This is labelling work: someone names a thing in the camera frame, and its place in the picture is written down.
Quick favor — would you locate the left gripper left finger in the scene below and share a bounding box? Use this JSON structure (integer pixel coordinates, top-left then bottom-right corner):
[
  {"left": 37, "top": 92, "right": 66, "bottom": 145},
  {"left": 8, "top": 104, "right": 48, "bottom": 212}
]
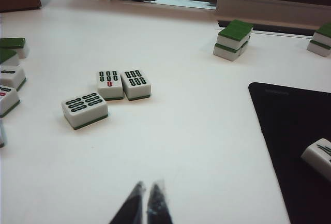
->
[{"left": 108, "top": 181, "right": 147, "bottom": 224}]

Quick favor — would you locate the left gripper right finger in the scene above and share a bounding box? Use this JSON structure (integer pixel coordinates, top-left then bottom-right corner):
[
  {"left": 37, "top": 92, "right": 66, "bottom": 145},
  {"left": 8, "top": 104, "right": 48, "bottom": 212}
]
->
[{"left": 146, "top": 179, "right": 173, "bottom": 224}]

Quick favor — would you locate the bird print mahjong tile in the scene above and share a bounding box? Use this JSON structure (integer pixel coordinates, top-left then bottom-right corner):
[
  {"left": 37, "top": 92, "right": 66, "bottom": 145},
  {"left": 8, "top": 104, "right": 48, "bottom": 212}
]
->
[{"left": 300, "top": 138, "right": 331, "bottom": 183}]

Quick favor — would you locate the six bamboo mahjong tile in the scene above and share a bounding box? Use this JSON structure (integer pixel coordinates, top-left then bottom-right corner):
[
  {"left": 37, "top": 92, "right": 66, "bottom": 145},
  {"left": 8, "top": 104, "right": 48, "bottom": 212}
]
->
[
  {"left": 120, "top": 69, "right": 153, "bottom": 102},
  {"left": 61, "top": 92, "right": 109, "bottom": 131}
]

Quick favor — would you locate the seven bamboo mahjong tile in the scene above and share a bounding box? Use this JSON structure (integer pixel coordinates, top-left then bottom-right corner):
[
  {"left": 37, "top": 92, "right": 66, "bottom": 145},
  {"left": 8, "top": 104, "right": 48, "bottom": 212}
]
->
[{"left": 97, "top": 69, "right": 125, "bottom": 101}]

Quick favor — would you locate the bamboo print mahjong tile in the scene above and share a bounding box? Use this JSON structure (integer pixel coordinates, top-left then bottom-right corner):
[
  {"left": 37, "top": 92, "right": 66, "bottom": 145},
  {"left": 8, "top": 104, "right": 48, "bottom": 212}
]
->
[{"left": 0, "top": 65, "right": 27, "bottom": 92}]

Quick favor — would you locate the black fabric table mat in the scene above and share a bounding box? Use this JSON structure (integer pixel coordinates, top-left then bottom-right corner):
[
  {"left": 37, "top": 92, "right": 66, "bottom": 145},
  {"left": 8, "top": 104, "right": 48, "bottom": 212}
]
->
[{"left": 247, "top": 81, "right": 331, "bottom": 224}]

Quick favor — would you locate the red and green bamboo tile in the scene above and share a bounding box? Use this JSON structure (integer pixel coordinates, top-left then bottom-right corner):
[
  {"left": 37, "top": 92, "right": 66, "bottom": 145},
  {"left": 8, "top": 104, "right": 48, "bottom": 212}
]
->
[{"left": 0, "top": 84, "right": 21, "bottom": 118}]

